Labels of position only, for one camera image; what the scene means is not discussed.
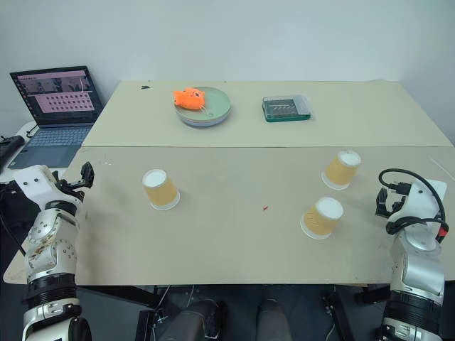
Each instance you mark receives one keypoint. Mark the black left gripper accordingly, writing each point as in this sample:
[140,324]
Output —
[67,190]

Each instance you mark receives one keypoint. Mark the green box with clear lid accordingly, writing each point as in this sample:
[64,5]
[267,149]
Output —
[286,108]

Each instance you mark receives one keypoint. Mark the grey laptop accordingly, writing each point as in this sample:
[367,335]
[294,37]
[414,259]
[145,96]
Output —
[57,106]

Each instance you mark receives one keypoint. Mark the brown paper cup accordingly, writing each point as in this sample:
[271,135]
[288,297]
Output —
[341,170]
[321,218]
[161,193]

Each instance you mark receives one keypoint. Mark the green plate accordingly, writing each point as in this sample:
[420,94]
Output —
[217,103]

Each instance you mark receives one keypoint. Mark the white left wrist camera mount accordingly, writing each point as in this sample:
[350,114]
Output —
[32,182]

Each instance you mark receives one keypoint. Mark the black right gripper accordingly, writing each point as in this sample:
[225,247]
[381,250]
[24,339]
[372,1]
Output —
[404,204]

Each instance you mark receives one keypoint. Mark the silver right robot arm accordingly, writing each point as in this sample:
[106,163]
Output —
[419,270]

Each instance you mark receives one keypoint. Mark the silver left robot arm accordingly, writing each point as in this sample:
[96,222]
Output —
[53,248]

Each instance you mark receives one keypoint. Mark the orange plush toy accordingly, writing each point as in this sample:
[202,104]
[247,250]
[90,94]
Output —
[188,98]

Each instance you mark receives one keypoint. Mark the pale blue plate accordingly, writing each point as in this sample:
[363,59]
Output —
[202,124]

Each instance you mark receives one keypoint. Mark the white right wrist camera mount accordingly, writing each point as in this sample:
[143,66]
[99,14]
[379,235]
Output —
[428,195]

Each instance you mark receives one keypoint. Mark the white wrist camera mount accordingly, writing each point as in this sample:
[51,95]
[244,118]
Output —
[428,195]
[32,182]

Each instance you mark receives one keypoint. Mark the black device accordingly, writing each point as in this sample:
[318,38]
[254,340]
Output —
[9,147]

